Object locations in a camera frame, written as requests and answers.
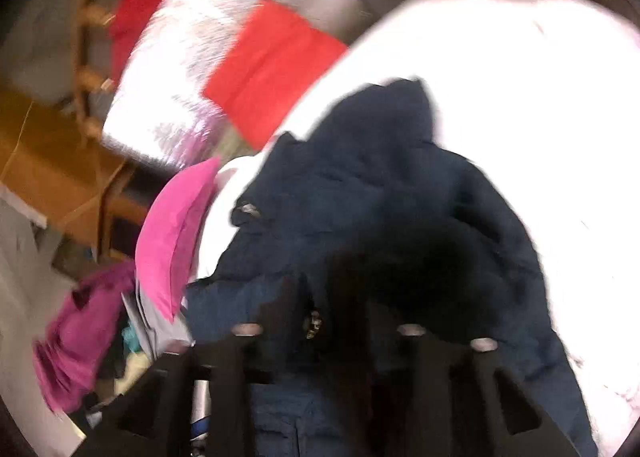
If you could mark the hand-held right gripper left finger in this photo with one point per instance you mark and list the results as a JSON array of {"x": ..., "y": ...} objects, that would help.
[{"x": 239, "y": 367}]

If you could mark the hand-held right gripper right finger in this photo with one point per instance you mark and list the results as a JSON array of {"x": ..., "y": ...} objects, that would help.
[{"x": 432, "y": 372}]

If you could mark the navy blue padded jacket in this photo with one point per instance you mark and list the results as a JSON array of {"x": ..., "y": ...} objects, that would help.
[{"x": 380, "y": 197}]

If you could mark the grey cloth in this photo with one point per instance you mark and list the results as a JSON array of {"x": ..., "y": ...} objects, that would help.
[{"x": 155, "y": 322}]

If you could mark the magenta pillow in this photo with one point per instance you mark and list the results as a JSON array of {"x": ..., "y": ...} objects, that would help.
[{"x": 172, "y": 237}]

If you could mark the purple garment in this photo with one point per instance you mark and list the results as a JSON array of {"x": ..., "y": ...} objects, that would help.
[{"x": 80, "y": 332}]

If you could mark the brown wooden cabinet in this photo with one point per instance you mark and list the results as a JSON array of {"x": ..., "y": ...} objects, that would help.
[{"x": 50, "y": 157}]

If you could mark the folded red cloth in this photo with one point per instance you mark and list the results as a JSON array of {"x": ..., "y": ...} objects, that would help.
[{"x": 270, "y": 72}]

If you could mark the white fleece blanket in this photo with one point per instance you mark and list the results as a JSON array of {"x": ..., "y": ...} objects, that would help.
[{"x": 525, "y": 87}]

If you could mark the silver foil insulation mat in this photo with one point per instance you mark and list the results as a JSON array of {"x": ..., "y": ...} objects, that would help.
[{"x": 210, "y": 37}]

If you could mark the wooden chair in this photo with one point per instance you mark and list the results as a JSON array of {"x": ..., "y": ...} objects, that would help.
[{"x": 87, "y": 42}]

